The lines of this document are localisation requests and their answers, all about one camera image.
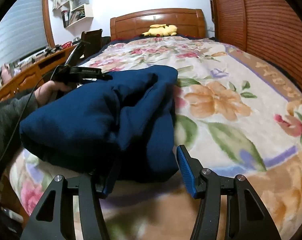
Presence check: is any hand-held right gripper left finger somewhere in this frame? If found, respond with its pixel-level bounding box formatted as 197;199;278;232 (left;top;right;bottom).
20;160;120;240

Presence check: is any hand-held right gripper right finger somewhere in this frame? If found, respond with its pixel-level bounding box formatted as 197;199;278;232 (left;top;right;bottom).
176;145;281;240

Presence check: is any navy blue suit jacket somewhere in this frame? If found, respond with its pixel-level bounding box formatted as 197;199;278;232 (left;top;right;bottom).
19;65;179;183

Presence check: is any person's left forearm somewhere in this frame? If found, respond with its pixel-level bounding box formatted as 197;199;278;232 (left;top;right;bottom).
0;91;40;170

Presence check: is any person's left hand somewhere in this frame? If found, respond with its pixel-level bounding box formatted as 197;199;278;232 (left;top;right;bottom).
34;79;75;106

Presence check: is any dark wooden chair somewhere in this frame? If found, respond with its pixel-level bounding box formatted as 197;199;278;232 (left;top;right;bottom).
80;29;103;57

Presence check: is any wooden desk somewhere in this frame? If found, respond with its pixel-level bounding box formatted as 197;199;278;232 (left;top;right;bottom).
0;44;77;103

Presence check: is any wooden headboard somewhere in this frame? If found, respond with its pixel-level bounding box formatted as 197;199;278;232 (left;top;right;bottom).
110;8;207;42

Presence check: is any pink bottle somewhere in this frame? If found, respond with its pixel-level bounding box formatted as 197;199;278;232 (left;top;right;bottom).
1;64;12;80

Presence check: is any yellow plush toy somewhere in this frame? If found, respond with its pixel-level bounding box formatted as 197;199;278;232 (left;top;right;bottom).
140;24;178;38

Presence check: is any grey window blind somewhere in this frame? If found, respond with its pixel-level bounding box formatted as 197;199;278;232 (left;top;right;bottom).
0;0;49;73

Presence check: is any floral blanket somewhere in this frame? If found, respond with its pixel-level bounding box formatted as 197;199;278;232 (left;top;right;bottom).
9;36;302;240

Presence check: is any wooden louvered wardrobe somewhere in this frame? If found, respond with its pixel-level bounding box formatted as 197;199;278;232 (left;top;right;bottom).
207;0;302;98

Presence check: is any wooden window frame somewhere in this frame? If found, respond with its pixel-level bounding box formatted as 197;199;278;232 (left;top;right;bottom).
36;0;56;48

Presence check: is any white wall shelf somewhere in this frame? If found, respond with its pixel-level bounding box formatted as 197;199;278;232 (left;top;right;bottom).
52;0;94;28

